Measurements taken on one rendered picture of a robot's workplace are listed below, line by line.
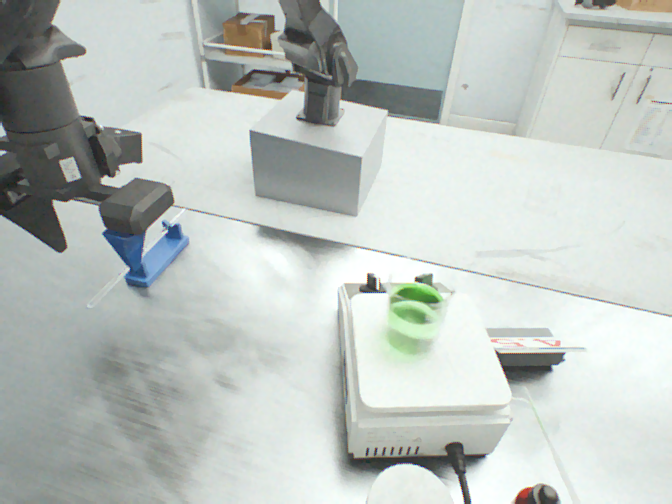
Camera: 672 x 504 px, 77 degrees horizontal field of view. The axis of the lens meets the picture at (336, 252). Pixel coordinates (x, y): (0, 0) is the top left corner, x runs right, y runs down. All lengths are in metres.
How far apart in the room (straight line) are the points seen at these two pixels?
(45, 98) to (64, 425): 0.28
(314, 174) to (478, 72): 2.73
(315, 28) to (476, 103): 2.81
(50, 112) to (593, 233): 0.70
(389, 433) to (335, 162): 0.39
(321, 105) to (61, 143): 0.37
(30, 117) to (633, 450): 0.59
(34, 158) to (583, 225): 0.71
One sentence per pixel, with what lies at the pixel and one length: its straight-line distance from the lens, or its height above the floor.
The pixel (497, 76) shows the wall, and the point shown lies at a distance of 3.32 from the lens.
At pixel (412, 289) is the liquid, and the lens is 0.36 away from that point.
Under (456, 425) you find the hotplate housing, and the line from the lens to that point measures 0.37.
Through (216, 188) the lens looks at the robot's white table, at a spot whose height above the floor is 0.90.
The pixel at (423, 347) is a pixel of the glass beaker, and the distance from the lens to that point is 0.35.
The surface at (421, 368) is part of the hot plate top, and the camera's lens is 0.36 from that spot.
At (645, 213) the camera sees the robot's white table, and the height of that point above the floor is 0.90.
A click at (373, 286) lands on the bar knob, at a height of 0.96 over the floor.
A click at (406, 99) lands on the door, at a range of 3.39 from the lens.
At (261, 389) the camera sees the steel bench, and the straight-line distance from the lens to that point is 0.45.
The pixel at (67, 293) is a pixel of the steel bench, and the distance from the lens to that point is 0.61.
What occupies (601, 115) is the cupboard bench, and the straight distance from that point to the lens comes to 2.85.
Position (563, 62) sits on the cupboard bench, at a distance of 2.73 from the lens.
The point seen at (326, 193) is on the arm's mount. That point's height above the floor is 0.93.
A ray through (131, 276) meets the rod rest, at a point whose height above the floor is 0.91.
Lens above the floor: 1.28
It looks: 40 degrees down
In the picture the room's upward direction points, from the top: 3 degrees clockwise
